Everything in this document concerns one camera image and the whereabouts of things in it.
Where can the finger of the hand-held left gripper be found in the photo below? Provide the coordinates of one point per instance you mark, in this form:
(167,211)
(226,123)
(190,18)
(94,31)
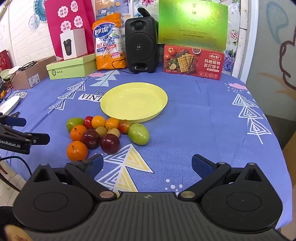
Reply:
(15,121)
(38,138)

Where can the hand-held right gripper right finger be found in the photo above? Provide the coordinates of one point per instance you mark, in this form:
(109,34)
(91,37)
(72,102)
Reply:
(200,166)

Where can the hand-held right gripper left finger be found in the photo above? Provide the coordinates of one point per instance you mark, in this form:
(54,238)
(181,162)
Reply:
(97,162)

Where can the dark red plum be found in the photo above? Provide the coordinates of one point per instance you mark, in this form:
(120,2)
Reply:
(91,139)
(110,143)

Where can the tangerine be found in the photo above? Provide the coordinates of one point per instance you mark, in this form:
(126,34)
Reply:
(77,151)
(78,133)

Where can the brown kiwi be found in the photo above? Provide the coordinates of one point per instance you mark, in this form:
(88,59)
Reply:
(114,133)
(101,131)

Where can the green mango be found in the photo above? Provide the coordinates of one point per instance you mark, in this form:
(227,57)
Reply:
(74,123)
(138,134)

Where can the small orange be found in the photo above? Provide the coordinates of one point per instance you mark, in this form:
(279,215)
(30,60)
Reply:
(112,123)
(98,121)

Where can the red cherry tomato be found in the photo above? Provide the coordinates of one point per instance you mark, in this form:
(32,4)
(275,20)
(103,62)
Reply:
(88,121)

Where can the red green tomato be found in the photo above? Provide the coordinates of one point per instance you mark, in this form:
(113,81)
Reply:
(124,126)

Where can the yellow plastic plate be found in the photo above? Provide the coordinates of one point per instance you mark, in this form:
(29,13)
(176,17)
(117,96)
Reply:
(134,102)

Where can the white oval device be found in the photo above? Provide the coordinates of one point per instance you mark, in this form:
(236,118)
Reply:
(9,104)

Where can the brown cardboard box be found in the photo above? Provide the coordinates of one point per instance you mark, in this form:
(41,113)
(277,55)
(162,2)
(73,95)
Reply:
(30,77)

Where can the pale green bowl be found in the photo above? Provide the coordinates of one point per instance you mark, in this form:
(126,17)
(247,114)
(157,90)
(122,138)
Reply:
(7,73)

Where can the blue printed tablecloth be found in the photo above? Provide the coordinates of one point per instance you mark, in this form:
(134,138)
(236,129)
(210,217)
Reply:
(196,115)

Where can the red thermos jug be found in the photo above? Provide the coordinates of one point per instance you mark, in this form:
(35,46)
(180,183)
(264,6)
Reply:
(4,60)

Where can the flat green box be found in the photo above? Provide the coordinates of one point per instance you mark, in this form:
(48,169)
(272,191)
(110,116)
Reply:
(69,67)

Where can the white cup box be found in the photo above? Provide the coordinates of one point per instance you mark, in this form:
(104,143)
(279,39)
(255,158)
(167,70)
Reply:
(74,45)

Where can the blue paper fan decoration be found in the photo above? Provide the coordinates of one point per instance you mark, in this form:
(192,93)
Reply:
(33,20)
(39,6)

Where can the red cracker box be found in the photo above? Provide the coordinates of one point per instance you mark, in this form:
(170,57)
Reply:
(193,62)

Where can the pink poster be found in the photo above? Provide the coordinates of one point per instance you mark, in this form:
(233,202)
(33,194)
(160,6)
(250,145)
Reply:
(57,14)

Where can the orange paper cup pack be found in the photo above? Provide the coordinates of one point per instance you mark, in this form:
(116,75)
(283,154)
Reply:
(108,46)

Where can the black speaker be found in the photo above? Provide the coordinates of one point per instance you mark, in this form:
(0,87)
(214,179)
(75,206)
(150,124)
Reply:
(140,46)

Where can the shiny green gift box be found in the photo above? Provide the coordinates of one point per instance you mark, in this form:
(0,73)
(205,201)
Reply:
(192,23)

